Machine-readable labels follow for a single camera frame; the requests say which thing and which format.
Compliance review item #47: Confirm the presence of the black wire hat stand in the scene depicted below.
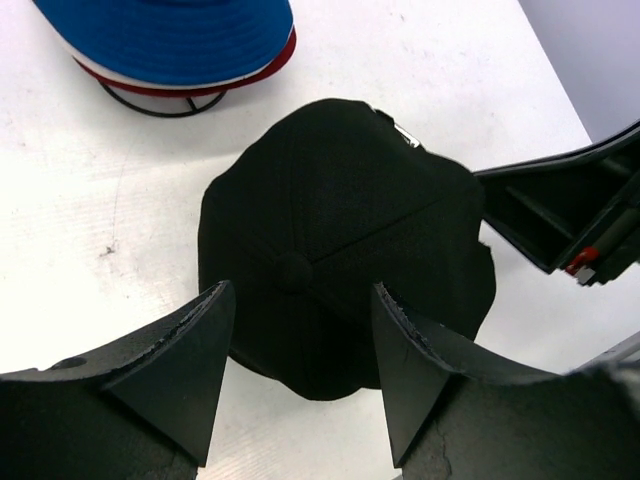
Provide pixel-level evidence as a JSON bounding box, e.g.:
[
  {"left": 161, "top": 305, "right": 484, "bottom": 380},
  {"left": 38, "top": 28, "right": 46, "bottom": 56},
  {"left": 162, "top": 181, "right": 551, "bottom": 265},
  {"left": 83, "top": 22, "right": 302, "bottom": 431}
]
[{"left": 99, "top": 82, "right": 226, "bottom": 119}]

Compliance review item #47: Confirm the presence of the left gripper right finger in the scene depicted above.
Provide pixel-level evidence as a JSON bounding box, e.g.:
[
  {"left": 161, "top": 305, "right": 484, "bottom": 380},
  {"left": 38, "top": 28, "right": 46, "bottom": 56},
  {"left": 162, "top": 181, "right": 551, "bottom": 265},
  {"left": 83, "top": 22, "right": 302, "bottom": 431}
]
[{"left": 372, "top": 284, "right": 639, "bottom": 479}]

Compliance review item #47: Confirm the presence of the red bucket hat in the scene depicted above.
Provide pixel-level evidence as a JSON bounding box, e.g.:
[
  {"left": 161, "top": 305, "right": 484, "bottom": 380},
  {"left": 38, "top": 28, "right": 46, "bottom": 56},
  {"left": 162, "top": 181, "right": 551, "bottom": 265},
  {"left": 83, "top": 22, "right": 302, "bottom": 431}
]
[{"left": 73, "top": 27, "right": 297, "bottom": 98}]

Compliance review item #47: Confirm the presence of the white bucket hat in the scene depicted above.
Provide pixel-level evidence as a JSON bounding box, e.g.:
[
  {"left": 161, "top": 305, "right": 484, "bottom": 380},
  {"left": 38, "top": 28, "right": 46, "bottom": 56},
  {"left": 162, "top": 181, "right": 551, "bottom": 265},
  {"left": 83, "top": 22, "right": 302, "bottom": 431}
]
[{"left": 57, "top": 28, "right": 297, "bottom": 91}]

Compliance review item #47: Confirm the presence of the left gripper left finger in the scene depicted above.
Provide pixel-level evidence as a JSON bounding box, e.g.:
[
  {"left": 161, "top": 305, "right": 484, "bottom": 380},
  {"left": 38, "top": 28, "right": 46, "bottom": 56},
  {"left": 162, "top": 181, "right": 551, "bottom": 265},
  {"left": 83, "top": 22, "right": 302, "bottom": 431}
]
[{"left": 1, "top": 281, "right": 236, "bottom": 479}]

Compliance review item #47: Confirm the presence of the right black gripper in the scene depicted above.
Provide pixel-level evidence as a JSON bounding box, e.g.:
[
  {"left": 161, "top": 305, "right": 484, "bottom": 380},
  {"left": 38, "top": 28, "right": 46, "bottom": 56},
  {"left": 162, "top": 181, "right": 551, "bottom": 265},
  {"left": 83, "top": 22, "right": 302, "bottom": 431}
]
[{"left": 475, "top": 124, "right": 639, "bottom": 286}]

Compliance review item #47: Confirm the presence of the black embroidered cap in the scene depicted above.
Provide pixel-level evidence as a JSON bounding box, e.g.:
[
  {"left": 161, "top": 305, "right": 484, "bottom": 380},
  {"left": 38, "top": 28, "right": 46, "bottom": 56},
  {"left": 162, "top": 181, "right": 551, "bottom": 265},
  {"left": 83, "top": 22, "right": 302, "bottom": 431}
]
[{"left": 198, "top": 99, "right": 496, "bottom": 401}]

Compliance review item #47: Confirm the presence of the blue bucket hat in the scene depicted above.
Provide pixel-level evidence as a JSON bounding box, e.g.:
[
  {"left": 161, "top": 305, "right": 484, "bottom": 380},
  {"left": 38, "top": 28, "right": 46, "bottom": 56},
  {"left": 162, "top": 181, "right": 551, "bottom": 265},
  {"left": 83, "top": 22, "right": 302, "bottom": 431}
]
[{"left": 35, "top": 0, "right": 294, "bottom": 84}]

